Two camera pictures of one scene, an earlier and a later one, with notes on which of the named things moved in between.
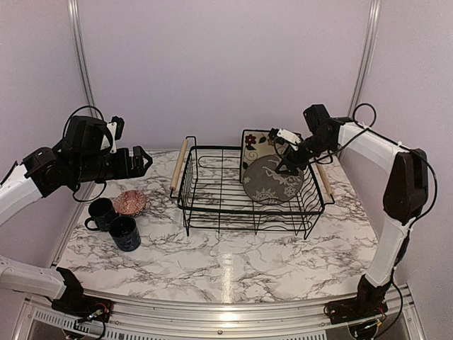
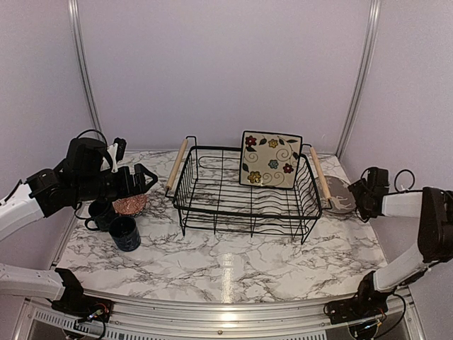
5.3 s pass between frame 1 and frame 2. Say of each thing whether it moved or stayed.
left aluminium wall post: stayed
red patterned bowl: stayed
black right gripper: moved
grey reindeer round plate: moved
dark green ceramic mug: stayed
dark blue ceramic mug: stayed
